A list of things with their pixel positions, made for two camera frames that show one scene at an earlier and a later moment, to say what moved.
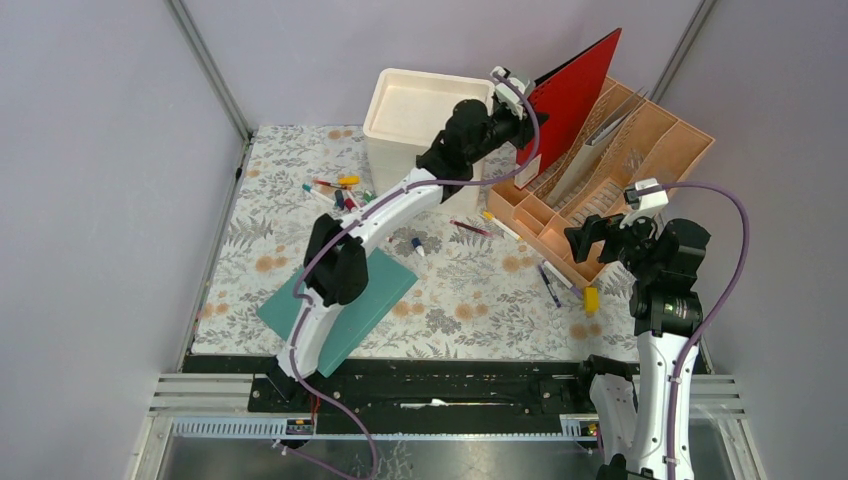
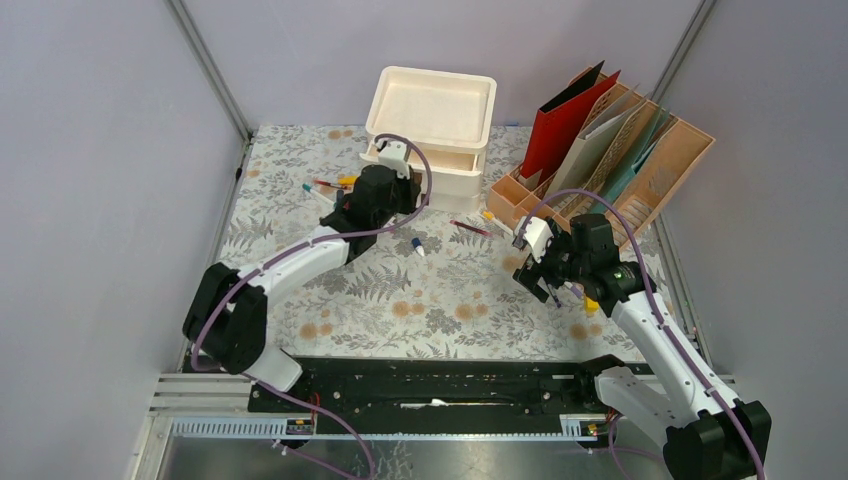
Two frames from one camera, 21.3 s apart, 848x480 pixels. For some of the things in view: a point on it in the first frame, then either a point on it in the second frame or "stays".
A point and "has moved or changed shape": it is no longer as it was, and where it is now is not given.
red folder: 567,94 has moved or changed shape
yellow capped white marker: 487,214 stays
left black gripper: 524,130 → 412,189
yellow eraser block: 591,299 stays
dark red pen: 470,228 stays
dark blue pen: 549,285 stays
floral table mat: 482,286 stays
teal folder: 283,311 → 633,160
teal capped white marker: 318,195 stays
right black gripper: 598,228 → 561,239
